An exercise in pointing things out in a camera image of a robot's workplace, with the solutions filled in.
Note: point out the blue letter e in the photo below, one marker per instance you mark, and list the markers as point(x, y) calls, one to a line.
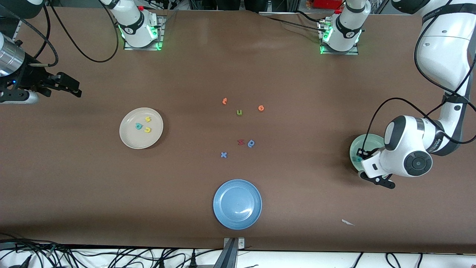
point(251, 143)

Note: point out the black power plug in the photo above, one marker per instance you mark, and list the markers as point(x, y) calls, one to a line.
point(193, 261)

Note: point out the aluminium table rail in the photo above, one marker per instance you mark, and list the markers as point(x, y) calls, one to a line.
point(17, 29)

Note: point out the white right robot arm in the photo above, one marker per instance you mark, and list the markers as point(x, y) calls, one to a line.
point(135, 26)

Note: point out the metal table clamp bracket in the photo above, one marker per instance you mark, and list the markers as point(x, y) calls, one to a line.
point(241, 243)

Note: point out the white paper scrap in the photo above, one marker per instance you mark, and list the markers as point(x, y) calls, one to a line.
point(347, 222)

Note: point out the grey aluminium beam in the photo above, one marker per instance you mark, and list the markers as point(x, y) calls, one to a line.
point(227, 257)

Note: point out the blue plate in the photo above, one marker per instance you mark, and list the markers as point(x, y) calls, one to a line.
point(237, 204)

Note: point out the green plate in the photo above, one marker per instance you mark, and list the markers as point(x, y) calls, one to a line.
point(366, 140)

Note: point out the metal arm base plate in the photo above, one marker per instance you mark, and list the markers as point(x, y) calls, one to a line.
point(160, 37)
point(355, 51)

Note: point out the red box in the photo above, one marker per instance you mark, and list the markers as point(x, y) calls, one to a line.
point(327, 3)

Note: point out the beige plate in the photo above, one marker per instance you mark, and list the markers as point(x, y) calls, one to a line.
point(141, 137)

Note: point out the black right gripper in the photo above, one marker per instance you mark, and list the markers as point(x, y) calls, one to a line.
point(26, 76)

